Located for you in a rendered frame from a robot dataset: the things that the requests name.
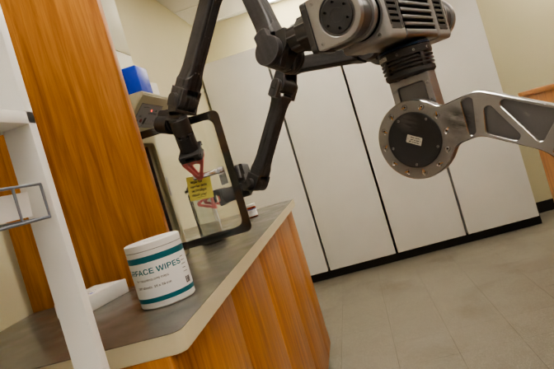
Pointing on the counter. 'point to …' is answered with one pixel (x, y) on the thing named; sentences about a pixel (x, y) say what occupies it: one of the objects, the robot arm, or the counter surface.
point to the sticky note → (199, 189)
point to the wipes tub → (160, 270)
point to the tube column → (108, 3)
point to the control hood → (147, 101)
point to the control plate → (147, 114)
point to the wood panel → (77, 120)
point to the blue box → (136, 79)
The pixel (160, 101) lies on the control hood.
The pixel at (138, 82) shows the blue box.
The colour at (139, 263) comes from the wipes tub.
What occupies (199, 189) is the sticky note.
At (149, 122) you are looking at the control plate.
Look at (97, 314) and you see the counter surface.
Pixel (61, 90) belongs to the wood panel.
